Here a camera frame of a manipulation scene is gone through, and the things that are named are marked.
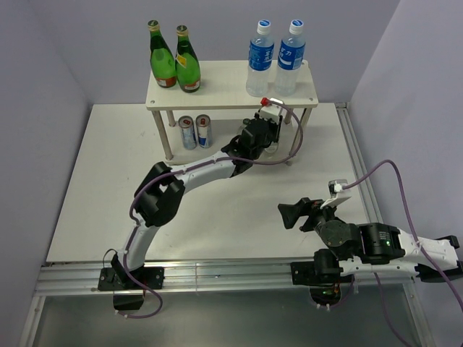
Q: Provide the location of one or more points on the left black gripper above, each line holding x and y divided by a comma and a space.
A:
275, 128

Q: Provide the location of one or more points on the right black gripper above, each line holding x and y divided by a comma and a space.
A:
305, 206

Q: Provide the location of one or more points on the clear glass bottle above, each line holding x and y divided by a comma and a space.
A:
272, 149
240, 128

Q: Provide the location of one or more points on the Pocari Sweat bottle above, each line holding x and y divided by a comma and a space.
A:
260, 57
289, 59

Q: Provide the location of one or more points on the green glass bottle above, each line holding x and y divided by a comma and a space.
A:
186, 62
161, 59

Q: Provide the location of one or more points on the green glass bottle front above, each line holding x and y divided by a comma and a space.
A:
161, 59

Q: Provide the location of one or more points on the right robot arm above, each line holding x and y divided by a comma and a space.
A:
360, 249

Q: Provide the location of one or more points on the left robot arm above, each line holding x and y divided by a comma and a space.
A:
157, 200

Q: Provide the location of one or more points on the white two-tier shelf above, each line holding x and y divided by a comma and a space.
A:
223, 97

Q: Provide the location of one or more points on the blue silver Red Bull can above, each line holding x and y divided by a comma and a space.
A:
204, 131

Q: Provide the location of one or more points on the silver blue can left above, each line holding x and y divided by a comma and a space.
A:
187, 132

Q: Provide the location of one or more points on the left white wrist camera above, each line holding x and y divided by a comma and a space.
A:
271, 109

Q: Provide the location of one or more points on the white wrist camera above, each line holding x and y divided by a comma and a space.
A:
338, 194
271, 109

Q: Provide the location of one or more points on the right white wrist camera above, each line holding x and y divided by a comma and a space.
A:
338, 194

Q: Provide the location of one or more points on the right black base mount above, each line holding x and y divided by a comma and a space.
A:
323, 280

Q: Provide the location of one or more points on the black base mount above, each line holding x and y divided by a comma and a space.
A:
323, 280
128, 296

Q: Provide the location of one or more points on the aluminium right side rail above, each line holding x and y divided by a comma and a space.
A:
366, 189

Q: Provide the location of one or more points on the aluminium rail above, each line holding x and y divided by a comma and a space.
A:
366, 189
81, 279

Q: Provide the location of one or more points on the aluminium front rail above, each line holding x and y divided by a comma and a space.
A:
81, 279

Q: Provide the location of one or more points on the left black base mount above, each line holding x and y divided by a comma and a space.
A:
128, 296

